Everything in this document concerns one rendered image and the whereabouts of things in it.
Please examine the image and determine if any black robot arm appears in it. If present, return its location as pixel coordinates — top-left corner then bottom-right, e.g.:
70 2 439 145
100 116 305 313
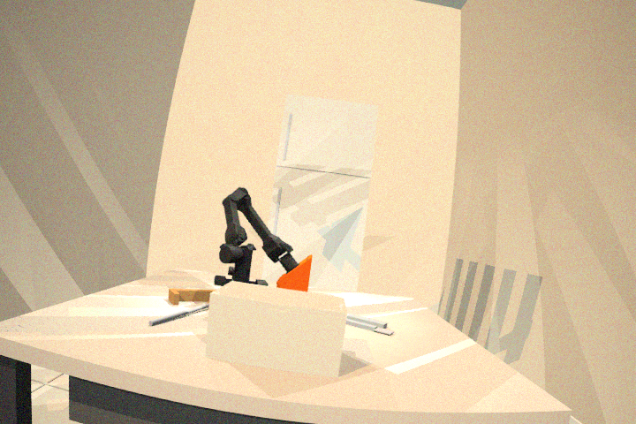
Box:
219 187 299 274

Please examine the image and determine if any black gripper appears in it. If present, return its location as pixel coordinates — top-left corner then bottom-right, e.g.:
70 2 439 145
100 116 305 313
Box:
214 263 269 286

